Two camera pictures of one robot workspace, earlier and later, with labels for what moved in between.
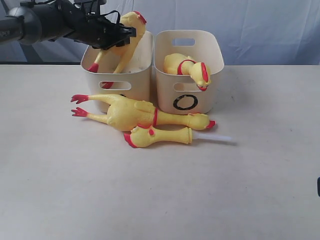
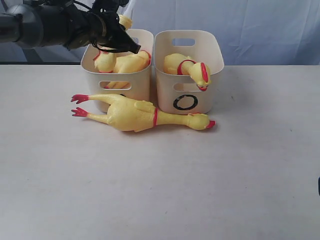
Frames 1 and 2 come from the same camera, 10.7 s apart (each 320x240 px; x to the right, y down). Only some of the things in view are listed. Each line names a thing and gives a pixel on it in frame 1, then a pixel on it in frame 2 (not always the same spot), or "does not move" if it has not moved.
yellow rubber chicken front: (178, 64) does not move
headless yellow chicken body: (133, 19) -> (128, 63)
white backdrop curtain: (255, 32) does not move
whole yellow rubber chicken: (126, 113) does not move
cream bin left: (134, 80) does not move
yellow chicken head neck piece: (142, 135) -> (105, 61)
